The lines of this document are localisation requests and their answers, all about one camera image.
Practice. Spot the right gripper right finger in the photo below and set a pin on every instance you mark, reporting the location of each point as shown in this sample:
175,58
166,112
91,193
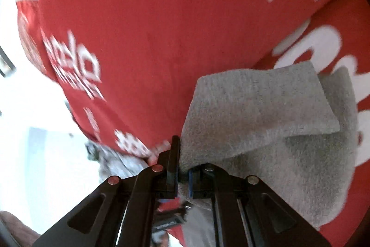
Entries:
247,212

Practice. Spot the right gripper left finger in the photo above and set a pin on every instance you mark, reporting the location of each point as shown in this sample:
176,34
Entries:
122,212

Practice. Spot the grey knit sweater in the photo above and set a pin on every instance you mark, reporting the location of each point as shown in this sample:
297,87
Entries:
294,129

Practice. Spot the red back cushion white print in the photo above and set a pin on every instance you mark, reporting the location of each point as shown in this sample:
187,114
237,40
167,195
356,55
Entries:
128,68

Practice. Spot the red seat cushion white print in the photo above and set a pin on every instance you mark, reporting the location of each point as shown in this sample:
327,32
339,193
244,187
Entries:
336,36

